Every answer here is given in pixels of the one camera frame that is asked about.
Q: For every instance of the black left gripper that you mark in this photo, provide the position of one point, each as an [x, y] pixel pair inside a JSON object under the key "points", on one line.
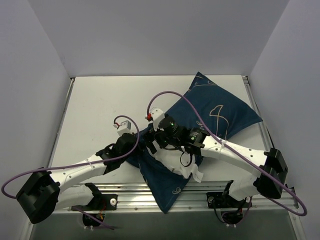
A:
{"points": [[133, 139]]}

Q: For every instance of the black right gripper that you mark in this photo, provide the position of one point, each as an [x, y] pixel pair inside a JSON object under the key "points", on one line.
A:
{"points": [[152, 139]]}

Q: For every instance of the white pillow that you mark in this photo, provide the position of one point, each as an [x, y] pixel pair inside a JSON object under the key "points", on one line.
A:
{"points": [[177, 162]]}

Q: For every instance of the blue pillowcase with gold script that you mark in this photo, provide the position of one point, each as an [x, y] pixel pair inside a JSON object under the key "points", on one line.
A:
{"points": [[205, 105]]}

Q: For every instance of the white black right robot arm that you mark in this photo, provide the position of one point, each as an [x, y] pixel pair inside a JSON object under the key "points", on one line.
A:
{"points": [[228, 152]]}

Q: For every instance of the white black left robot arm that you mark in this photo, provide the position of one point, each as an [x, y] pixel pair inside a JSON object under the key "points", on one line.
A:
{"points": [[48, 190]]}

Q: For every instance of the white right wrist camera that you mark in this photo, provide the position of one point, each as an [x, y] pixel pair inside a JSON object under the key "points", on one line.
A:
{"points": [[155, 115]]}

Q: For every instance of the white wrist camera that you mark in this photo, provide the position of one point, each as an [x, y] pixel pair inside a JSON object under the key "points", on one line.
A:
{"points": [[155, 115], [123, 127]]}

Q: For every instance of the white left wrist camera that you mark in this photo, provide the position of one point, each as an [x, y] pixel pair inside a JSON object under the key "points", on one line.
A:
{"points": [[123, 127]]}

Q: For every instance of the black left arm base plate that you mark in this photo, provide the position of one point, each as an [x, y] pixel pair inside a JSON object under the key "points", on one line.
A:
{"points": [[104, 202]]}

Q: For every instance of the aluminium left side rail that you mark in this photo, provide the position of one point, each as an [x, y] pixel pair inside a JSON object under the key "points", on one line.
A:
{"points": [[56, 139]]}

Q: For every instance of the aluminium rail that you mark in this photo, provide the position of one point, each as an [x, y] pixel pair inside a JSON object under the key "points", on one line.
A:
{"points": [[56, 139], [262, 130]]}

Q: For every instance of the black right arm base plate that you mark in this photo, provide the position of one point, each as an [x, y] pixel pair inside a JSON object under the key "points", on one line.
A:
{"points": [[219, 200]]}

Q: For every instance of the aluminium right side rail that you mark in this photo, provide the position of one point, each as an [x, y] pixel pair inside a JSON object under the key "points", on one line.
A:
{"points": [[262, 130]]}

